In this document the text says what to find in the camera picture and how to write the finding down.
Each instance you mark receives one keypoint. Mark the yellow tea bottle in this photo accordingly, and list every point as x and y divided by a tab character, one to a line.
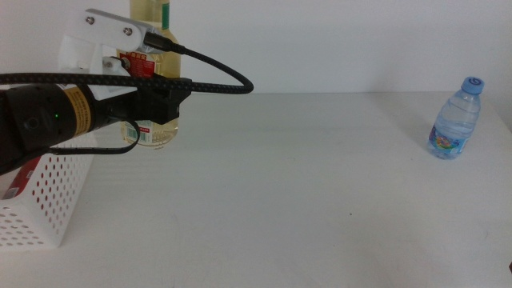
168	64

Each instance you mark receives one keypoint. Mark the red cola can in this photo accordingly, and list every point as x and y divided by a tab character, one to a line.
24	180

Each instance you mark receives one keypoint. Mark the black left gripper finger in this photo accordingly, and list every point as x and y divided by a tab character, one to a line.
164	104

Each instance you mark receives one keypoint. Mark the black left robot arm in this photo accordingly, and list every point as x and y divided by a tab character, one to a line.
36	120

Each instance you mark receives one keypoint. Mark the water bottle with blue cap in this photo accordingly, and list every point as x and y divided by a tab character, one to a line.
455	120

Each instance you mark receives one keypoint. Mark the white perforated plastic basket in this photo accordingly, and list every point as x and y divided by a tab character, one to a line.
56	242

